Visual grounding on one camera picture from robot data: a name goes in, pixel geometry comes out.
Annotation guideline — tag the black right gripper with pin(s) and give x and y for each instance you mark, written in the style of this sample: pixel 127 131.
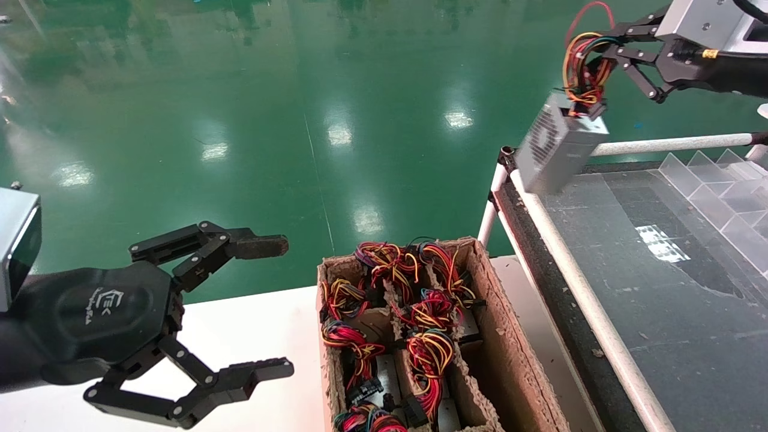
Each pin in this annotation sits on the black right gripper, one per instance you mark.
pixel 696 66

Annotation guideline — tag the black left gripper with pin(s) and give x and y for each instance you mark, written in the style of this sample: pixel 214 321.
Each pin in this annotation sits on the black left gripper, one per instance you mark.
pixel 102 312

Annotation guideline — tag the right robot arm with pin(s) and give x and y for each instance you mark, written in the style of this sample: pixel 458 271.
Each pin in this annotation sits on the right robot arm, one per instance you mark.
pixel 750 75

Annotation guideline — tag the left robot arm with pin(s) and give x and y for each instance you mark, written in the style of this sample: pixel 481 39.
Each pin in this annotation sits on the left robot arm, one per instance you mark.
pixel 18 360

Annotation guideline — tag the small white round object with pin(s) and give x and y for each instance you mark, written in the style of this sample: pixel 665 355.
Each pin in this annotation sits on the small white round object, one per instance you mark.
pixel 764 111

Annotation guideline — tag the clear acrylic divider tray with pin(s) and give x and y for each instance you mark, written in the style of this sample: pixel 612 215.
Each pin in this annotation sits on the clear acrylic divider tray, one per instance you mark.
pixel 708 192

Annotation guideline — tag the brown pulp cardboard tray box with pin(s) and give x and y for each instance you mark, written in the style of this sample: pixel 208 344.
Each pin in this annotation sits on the brown pulp cardboard tray box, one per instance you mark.
pixel 510 360

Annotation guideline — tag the conveyor with white pipe frame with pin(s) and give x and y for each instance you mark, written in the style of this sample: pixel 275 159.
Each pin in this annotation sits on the conveyor with white pipe frame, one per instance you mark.
pixel 660 144

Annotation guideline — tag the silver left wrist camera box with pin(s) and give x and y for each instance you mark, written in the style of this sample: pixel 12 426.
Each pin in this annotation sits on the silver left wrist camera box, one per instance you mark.
pixel 15 240

